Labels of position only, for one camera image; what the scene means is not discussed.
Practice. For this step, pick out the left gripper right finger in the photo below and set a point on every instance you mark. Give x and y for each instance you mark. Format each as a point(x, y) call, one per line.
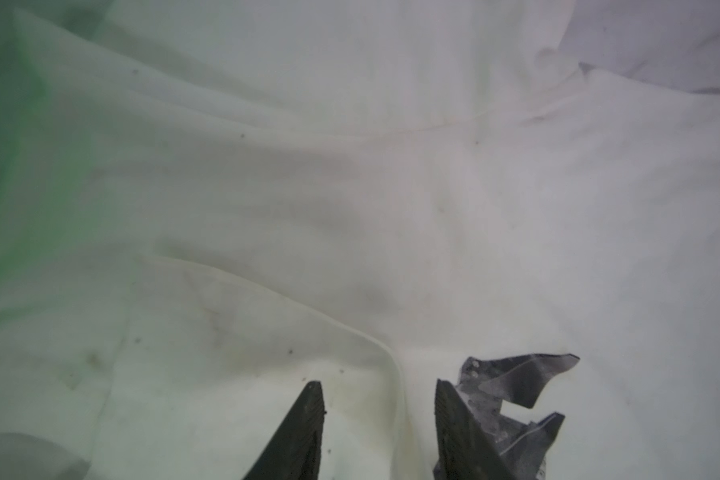
point(465, 452)

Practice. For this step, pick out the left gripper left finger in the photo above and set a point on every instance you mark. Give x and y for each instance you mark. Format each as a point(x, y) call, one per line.
point(294, 451)

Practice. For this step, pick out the white t shirt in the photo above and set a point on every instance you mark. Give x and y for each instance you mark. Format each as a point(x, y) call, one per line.
point(206, 205)

